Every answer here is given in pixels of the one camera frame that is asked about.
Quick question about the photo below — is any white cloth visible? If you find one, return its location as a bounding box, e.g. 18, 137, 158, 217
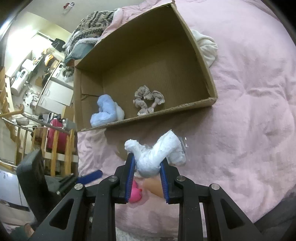
125, 130, 187, 179
191, 29, 218, 67

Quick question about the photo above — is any pink and tan toy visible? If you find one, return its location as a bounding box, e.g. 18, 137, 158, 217
128, 176, 165, 204

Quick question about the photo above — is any light blue fluffy cloth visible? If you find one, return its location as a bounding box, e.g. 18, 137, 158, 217
90, 94, 125, 128

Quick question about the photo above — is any beige lace scrunchie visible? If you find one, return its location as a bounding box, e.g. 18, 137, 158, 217
133, 85, 165, 116

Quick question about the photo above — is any clear plastic labelled packet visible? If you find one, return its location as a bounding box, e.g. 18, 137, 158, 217
178, 137, 188, 162

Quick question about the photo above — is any red suitcase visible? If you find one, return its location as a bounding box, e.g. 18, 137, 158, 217
46, 119, 70, 155

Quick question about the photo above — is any wooden railing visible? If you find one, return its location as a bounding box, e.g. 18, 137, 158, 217
1, 67, 79, 177

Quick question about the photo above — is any pink bed duvet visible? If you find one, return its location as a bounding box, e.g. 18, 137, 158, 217
78, 1, 295, 240

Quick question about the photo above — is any white kitchen cabinet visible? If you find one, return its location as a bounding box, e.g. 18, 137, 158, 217
35, 80, 73, 115

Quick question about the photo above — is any white washing machine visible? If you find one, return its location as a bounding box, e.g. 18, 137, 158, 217
51, 62, 74, 89

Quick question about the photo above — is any brown cardboard box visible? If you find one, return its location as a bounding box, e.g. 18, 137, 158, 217
73, 3, 218, 131

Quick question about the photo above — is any patterned knit sweater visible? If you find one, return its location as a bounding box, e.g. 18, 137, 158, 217
63, 11, 115, 57

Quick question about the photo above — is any white cloth behind box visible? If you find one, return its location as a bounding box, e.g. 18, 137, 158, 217
191, 29, 218, 67

